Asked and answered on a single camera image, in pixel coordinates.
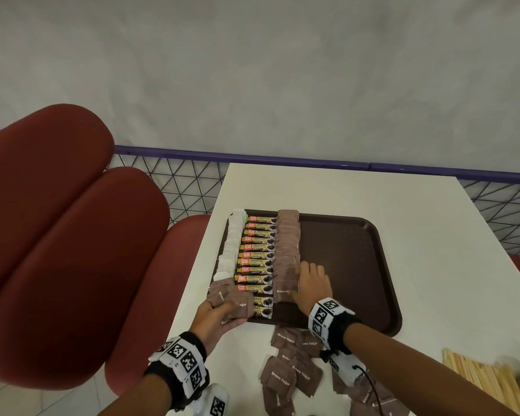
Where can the person's left forearm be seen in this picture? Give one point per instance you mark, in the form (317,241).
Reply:
(143,396)

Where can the person's right hand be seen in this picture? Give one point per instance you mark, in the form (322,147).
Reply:
(314,290)

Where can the brown plastic tray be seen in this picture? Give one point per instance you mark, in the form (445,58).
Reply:
(342,264)

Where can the bundle of wooden stirrers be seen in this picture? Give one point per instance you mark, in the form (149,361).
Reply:
(481,376)

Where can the person's right forearm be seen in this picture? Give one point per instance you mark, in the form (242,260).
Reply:
(416,372)

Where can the pile of brown sugar packets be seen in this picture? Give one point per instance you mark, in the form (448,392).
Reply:
(286,376)

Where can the right marker wristband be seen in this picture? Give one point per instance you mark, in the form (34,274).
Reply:
(329,322)

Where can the row of gold coffee sachets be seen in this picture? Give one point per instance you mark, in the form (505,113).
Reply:
(255,255)

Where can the left marker wristband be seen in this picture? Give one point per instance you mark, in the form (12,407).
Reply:
(180,359)

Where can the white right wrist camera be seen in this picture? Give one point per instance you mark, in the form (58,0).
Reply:
(346,372)

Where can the marker wristband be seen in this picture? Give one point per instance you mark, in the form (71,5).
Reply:
(180,359)
(329,322)

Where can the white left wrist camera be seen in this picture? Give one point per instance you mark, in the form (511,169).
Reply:
(214,402)

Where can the row of white tea bags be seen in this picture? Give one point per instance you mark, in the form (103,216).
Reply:
(225,259)

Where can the white tea bag green tag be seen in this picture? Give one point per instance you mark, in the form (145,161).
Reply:
(238,215)

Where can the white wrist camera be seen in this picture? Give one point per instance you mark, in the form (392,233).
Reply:
(346,372)
(214,402)

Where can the handful of brown sugar packets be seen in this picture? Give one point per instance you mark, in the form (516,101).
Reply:
(229,298)

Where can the person's left hand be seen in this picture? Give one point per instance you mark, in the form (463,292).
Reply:
(206,327)

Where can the row of brown sugar packets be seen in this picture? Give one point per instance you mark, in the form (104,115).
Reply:
(286,242)

